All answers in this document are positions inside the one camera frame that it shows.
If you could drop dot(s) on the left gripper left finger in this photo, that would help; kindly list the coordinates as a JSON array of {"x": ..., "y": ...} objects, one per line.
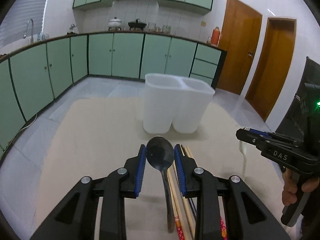
[{"x": 75, "y": 215}]

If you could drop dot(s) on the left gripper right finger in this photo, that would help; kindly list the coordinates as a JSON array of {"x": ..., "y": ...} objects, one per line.
[{"x": 246, "y": 215}]

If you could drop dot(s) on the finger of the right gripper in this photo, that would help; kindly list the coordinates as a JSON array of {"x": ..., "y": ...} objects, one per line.
[{"x": 256, "y": 133}]

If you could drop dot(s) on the white plastic fork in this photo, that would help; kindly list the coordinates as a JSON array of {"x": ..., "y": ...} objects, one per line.
[{"x": 243, "y": 151}]

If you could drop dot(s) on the red patterned bamboo chopstick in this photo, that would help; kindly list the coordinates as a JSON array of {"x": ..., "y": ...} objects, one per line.
[{"x": 178, "y": 222}]

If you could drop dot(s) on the red orange bamboo chopstick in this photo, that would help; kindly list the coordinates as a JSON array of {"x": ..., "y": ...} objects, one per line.
[{"x": 223, "y": 229}]

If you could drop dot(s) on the green lower kitchen cabinets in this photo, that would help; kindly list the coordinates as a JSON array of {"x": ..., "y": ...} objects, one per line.
[{"x": 35, "y": 76}]

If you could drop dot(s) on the right hand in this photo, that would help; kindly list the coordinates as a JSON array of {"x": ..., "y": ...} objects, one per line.
[{"x": 290, "y": 188}]

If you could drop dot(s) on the black chopstick gold band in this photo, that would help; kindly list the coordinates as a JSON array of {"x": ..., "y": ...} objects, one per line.
[{"x": 193, "y": 207}]

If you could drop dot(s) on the plain bamboo chopstick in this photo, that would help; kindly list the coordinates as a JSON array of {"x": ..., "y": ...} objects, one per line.
[{"x": 184, "y": 210}]

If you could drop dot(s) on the black equipment case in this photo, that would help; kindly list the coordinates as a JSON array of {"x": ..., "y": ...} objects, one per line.
[{"x": 303, "y": 114}]

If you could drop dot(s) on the wooden door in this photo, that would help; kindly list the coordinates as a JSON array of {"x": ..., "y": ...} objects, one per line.
[
  {"x": 273, "y": 65},
  {"x": 239, "y": 37}
]

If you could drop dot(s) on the white two-compartment utensil holder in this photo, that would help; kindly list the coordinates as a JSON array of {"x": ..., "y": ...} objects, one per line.
[{"x": 174, "y": 101}]

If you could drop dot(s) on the orange thermos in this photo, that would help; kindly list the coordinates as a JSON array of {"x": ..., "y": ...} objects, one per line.
[{"x": 215, "y": 36}]

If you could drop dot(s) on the black wok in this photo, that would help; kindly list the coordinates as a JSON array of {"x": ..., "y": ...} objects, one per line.
[{"x": 136, "y": 25}]

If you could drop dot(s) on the white cooking pot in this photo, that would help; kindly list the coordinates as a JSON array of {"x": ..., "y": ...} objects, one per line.
[{"x": 114, "y": 24}]

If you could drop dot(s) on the window blinds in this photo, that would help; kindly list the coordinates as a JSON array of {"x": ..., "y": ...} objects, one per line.
[{"x": 24, "y": 18}]

